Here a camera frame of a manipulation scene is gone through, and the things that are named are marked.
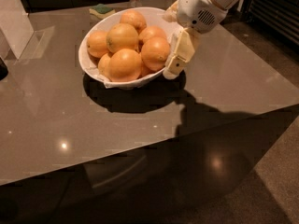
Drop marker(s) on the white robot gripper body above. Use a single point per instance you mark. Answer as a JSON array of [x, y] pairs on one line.
[[198, 7]]

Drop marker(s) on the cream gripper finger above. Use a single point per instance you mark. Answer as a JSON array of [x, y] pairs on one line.
[[171, 14], [184, 44]]

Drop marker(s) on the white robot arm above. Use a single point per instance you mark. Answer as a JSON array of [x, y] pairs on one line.
[[197, 17]]

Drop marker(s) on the orange at bowl back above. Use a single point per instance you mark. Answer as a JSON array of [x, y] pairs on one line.
[[134, 18]]

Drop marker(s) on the small orange low right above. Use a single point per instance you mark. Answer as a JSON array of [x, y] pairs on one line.
[[145, 71]]

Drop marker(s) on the large orange top centre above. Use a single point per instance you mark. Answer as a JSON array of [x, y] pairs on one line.
[[122, 36]]

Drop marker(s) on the large orange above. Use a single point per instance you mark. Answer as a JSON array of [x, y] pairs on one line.
[[125, 65], [122, 36]]

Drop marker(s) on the large orange at front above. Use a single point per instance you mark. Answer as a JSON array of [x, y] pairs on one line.
[[125, 65]]

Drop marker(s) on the yellow green sponge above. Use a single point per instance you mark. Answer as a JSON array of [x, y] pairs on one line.
[[101, 11]]

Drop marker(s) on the small orange front left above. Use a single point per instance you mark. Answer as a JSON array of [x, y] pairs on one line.
[[103, 64]]

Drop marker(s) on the white box at left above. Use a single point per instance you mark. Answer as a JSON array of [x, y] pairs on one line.
[[15, 25]]

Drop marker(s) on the dark object at left edge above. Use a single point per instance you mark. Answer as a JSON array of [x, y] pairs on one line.
[[3, 69]]

